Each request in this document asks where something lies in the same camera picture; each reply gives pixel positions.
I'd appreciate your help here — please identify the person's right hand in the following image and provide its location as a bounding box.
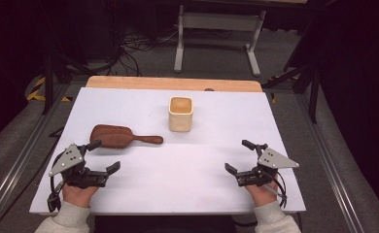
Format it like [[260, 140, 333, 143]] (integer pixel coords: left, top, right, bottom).
[[245, 176, 281, 208]]

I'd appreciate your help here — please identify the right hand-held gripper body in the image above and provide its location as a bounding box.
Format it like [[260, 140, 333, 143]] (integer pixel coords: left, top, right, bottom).
[[235, 143, 300, 188]]

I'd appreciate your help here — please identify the white board table cover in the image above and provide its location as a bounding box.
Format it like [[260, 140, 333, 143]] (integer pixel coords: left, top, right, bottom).
[[29, 86, 307, 216]]

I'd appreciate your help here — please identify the aluminium floor rail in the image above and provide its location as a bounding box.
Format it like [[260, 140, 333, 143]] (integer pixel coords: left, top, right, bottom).
[[0, 84, 71, 232], [294, 94, 366, 233]]

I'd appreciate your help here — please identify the dark curtain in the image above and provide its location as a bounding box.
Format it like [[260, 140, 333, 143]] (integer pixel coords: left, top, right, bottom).
[[320, 0, 379, 224], [0, 0, 50, 151]]

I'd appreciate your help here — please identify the black metal stand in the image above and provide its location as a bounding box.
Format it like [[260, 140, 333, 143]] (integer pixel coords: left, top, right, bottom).
[[263, 61, 322, 124], [41, 52, 93, 116]]

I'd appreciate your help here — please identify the tangle of black floor cables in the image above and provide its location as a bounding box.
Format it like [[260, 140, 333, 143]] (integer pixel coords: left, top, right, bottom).
[[106, 27, 179, 78]]

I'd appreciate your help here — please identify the white metal table frame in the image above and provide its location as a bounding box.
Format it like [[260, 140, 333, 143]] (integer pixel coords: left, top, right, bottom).
[[173, 4, 267, 78]]

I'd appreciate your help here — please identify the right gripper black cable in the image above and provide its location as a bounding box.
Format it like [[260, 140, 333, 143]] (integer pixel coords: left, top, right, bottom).
[[268, 169, 289, 209]]

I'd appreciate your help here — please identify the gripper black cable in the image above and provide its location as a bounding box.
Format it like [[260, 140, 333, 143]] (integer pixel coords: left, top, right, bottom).
[[47, 154, 65, 214], [268, 169, 289, 209]]

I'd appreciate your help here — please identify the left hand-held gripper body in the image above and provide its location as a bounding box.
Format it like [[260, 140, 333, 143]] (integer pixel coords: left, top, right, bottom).
[[49, 144, 110, 189]]

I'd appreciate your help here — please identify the black cable under table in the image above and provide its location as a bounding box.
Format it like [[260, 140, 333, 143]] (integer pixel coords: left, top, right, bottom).
[[233, 219, 259, 228]]

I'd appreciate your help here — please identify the person's left hand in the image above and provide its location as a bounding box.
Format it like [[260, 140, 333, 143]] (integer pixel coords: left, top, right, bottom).
[[61, 183, 100, 209]]

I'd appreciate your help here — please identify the cream square cup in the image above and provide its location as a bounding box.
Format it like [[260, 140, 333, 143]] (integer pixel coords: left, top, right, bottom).
[[168, 95, 194, 133]]

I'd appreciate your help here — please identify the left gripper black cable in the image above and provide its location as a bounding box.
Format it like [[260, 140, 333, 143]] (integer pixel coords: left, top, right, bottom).
[[47, 154, 65, 214]]

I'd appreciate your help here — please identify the yellow black hazard tape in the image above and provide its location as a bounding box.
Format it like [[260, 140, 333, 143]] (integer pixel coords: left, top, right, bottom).
[[26, 76, 73, 103], [268, 75, 300, 105]]

